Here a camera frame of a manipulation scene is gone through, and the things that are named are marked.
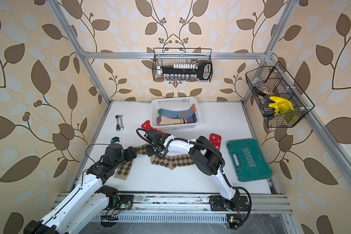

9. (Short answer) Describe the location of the black wire basket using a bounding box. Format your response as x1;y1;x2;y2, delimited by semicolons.
152;47;213;82
245;62;315;128

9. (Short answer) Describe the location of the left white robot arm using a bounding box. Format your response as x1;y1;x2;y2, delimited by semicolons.
23;143;137;234

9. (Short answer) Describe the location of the beige purple sock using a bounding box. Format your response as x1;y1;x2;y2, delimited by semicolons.
181;114;197;124
156;116;186;126

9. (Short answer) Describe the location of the green handled ratchet wrench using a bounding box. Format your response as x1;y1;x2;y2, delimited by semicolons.
115;115;121;131

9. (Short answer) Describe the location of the green plastic tool case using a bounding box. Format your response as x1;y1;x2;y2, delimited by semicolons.
226;138;273;182

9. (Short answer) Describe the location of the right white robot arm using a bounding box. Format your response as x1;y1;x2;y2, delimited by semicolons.
136;128;240;201

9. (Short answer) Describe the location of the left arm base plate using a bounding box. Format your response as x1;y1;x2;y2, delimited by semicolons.
91;193;134;210

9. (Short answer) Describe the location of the red christmas sock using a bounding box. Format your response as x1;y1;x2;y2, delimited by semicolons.
141;121;164;136
209;133;222;150

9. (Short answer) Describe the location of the right black wire basket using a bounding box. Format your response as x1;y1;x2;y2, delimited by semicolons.
245;62;315;128

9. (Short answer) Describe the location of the black tool in basket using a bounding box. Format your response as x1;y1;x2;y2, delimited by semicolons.
253;86;276;120

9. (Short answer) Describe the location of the brown argyle sock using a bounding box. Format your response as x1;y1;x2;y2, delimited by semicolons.
114;144;147;180
150;155;195;170

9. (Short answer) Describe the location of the white plastic basket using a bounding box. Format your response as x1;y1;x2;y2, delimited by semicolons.
150;97;201;130

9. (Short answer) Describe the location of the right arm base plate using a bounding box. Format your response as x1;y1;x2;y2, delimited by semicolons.
209;196;250;212

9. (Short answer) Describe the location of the yellow rubber glove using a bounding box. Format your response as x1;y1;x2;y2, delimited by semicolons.
268;96;294;116

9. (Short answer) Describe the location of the silver wrench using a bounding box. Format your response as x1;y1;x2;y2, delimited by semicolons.
119;115;125;130

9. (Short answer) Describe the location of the blue striped sock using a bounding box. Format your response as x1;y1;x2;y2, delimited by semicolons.
158;104;196;119

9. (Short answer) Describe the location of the back black wire basket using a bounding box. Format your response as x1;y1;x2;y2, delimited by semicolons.
152;47;213;82

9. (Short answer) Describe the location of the black socket set holder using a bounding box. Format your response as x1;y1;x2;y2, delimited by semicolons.
153;61;213;82

